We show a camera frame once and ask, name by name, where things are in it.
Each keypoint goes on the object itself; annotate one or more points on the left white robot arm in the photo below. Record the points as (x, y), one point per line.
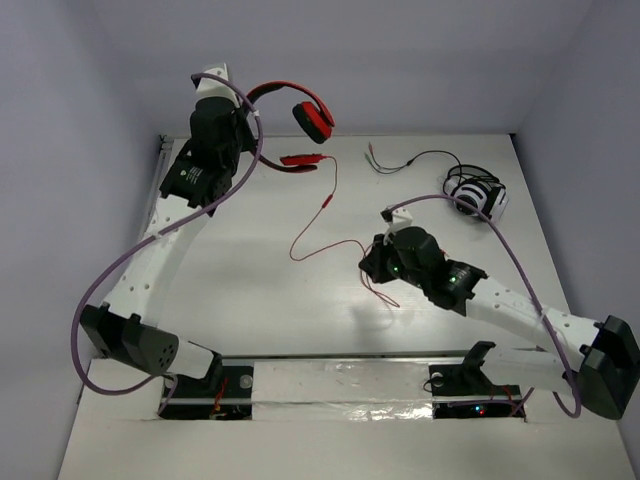
(125, 326)

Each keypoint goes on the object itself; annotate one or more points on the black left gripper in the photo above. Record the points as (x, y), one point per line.
(245, 128)

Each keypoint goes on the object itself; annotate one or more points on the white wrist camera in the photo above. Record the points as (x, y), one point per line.
(396, 219)
(207, 87)

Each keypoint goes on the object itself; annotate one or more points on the white black headphones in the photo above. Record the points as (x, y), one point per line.
(477, 187)

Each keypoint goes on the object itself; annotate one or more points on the red black headphones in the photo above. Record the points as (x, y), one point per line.
(313, 116)

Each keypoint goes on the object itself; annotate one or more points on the metal side rail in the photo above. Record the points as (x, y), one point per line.
(164, 154)

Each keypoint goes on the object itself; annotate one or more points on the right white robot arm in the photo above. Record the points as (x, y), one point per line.
(595, 362)

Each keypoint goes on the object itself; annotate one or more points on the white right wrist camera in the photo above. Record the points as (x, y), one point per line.
(396, 219)

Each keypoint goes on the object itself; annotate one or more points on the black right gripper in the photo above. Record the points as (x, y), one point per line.
(374, 264)

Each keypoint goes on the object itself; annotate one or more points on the silver foil covered panel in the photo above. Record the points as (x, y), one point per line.
(340, 390)

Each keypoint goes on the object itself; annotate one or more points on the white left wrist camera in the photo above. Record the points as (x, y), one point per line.
(207, 87)

